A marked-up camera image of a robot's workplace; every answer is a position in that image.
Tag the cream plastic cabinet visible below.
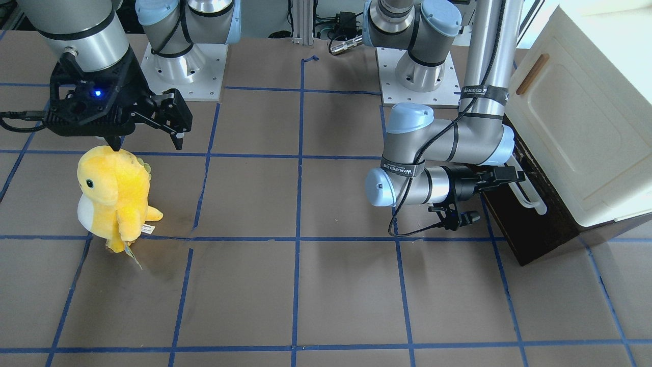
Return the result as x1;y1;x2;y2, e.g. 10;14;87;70
507;1;651;227

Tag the black power adapter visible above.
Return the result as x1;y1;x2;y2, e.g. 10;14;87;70
333;11;357;39

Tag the white plastic drawer handle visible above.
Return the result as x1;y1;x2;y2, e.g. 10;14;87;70
505;153;548;215

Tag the brown wooden cabinet handle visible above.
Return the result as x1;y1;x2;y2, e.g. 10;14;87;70
515;53;550;95

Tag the aluminium frame post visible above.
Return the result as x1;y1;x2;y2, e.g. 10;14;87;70
290;0;316;48

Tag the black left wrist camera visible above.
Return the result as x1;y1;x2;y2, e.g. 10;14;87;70
428;203;481;231

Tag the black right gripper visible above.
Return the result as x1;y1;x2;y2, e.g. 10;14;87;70
89;48;193;152

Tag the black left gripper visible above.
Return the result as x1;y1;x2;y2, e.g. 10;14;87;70
442;166;526;203

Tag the dark brown wooden drawer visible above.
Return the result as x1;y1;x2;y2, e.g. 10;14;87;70
482;117;650;266

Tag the yellow plush dinosaur toy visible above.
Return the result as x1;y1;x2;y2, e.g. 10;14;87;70
77;145;164;259

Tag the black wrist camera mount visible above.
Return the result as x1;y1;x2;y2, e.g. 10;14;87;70
43;51;117;137

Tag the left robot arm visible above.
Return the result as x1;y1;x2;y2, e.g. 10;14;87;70
363;1;523;207

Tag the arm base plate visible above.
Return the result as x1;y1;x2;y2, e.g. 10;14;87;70
141;44;229;101
376;48;461;109

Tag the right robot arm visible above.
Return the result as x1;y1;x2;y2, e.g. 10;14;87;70
6;1;241;151

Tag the black cables bundle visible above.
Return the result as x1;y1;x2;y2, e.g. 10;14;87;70
267;11;367;56

